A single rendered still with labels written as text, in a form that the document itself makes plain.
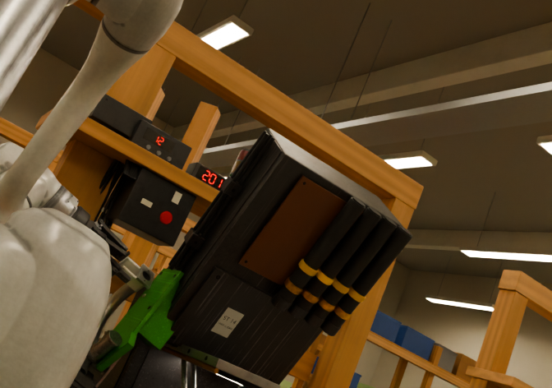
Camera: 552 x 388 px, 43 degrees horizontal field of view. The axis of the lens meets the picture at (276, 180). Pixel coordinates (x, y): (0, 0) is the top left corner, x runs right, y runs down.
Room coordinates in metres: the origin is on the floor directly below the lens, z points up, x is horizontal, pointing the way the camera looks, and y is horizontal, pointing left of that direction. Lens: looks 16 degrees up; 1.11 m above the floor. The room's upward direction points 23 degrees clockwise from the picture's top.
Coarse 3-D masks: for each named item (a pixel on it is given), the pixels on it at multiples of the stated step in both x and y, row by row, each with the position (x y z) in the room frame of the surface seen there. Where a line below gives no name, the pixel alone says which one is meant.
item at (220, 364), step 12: (168, 348) 1.69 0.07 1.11; (180, 348) 1.63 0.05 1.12; (192, 348) 1.58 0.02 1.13; (192, 360) 1.56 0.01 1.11; (204, 360) 1.51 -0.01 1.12; (216, 360) 1.46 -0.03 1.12; (216, 372) 1.46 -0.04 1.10; (228, 372) 1.47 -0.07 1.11; (240, 372) 1.48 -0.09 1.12; (240, 384) 1.53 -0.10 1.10; (252, 384) 1.52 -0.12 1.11; (264, 384) 1.51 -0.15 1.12; (276, 384) 1.52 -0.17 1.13
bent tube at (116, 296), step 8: (144, 264) 1.68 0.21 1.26; (144, 272) 1.68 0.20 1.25; (152, 272) 1.69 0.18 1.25; (144, 280) 1.66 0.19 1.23; (152, 280) 1.67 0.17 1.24; (120, 288) 1.70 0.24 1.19; (128, 288) 1.68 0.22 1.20; (112, 296) 1.71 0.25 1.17; (120, 296) 1.70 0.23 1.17; (128, 296) 1.70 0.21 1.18; (112, 304) 1.71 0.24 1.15; (104, 312) 1.70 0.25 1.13; (112, 312) 1.71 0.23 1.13; (104, 320) 1.70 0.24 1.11; (96, 336) 1.65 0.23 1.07; (88, 360) 1.59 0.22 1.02; (80, 368) 1.61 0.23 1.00; (88, 368) 1.59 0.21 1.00
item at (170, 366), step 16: (144, 288) 1.87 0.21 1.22; (128, 352) 1.78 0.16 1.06; (144, 352) 1.76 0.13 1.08; (160, 352) 1.77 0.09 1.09; (128, 368) 1.75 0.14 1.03; (144, 368) 1.76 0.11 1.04; (160, 368) 1.78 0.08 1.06; (176, 368) 1.80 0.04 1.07; (112, 384) 1.79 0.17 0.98; (128, 384) 1.76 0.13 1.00; (144, 384) 1.77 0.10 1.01; (160, 384) 1.79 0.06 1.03; (176, 384) 1.80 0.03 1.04; (208, 384) 1.84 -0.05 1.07; (224, 384) 1.86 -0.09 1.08
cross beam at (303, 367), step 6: (114, 258) 1.99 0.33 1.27; (114, 276) 2.00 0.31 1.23; (114, 282) 2.00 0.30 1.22; (120, 282) 2.01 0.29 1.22; (114, 288) 2.01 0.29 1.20; (132, 294) 2.03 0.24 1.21; (126, 300) 2.04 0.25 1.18; (132, 300) 2.03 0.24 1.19; (306, 354) 2.29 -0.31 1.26; (312, 354) 2.30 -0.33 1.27; (300, 360) 2.29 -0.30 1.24; (306, 360) 2.30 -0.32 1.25; (312, 360) 2.31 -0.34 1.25; (294, 366) 2.28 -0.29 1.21; (300, 366) 2.29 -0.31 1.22; (306, 366) 2.30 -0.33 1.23; (312, 366) 2.31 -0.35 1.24; (294, 372) 2.29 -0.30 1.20; (300, 372) 2.30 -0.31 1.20; (306, 372) 2.31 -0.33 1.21; (300, 378) 2.30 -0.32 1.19; (306, 378) 2.31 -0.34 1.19
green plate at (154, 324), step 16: (160, 272) 1.67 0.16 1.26; (176, 272) 1.59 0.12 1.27; (160, 288) 1.60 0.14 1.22; (176, 288) 1.59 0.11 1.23; (144, 304) 1.62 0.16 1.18; (160, 304) 1.59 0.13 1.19; (128, 320) 1.63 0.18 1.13; (144, 320) 1.56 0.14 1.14; (160, 320) 1.59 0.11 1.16; (144, 336) 1.58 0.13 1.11; (160, 336) 1.60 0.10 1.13
